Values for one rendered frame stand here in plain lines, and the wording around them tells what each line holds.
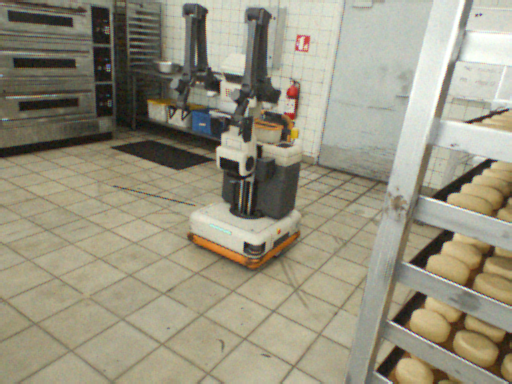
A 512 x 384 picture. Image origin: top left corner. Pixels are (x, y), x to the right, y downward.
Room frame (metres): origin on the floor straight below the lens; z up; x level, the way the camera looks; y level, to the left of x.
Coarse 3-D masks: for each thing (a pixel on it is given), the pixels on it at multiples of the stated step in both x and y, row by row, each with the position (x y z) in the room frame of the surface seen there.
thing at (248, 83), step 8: (264, 16) 2.22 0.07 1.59; (248, 24) 2.23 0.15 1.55; (256, 24) 2.21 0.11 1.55; (264, 24) 2.23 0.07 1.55; (248, 32) 2.23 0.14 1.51; (256, 32) 2.22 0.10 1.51; (248, 40) 2.23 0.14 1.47; (256, 40) 2.23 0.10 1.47; (248, 48) 2.22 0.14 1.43; (256, 48) 2.23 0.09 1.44; (248, 56) 2.22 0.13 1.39; (256, 56) 2.24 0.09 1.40; (248, 64) 2.22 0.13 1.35; (256, 64) 2.25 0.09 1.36; (248, 72) 2.21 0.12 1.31; (248, 80) 2.21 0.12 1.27; (240, 88) 2.23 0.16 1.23; (248, 88) 2.20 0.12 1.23; (256, 88) 2.25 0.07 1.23
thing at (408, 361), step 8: (408, 352) 0.52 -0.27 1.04; (400, 360) 0.48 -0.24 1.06; (408, 360) 0.48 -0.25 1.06; (416, 360) 0.49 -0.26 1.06; (400, 368) 0.47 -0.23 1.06; (408, 368) 0.47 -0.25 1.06; (416, 368) 0.47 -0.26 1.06; (424, 368) 0.47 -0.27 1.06; (432, 368) 0.49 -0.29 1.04; (392, 376) 0.47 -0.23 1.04; (400, 376) 0.46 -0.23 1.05; (408, 376) 0.45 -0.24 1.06; (416, 376) 0.45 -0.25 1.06; (424, 376) 0.46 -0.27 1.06; (432, 376) 0.46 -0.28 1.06; (440, 376) 0.48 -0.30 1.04; (448, 376) 0.48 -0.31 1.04
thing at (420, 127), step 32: (448, 0) 0.43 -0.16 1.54; (448, 32) 0.43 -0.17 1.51; (448, 64) 0.43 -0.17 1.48; (416, 96) 0.44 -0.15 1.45; (416, 128) 0.43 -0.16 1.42; (416, 160) 0.43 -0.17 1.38; (416, 192) 0.43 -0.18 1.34; (384, 224) 0.44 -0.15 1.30; (384, 256) 0.43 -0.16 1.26; (384, 288) 0.43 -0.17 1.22; (384, 320) 0.44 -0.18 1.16; (352, 352) 0.44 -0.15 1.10
